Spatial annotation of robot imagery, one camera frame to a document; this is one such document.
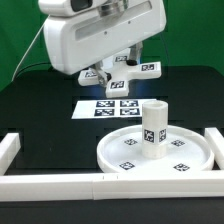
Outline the white right fence bar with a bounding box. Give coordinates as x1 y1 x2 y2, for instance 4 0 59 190
204 127 224 170

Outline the white round table top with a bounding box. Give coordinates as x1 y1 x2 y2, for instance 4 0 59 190
97 125 214 174

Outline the white front fence bar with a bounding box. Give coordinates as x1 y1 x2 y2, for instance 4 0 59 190
0 170 224 202

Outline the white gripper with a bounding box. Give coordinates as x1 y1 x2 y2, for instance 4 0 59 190
44 0 166 87

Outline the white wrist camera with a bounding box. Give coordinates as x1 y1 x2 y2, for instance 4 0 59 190
38 0 107 17

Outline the white cable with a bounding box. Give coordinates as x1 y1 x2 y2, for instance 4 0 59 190
11 23 46 81

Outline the white cross-shaped table base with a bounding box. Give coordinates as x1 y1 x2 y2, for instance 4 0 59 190
78 54 161 98

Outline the white marker tag board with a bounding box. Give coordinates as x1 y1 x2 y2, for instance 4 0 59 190
72 99 146 119

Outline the white left fence bar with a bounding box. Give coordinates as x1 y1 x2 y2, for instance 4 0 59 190
0 133 21 176

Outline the black cable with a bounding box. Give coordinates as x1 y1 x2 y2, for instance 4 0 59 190
11 61 54 83

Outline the white fence bar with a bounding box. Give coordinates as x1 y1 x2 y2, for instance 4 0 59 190
0 133 21 176
0 170 224 202
204 127 224 170

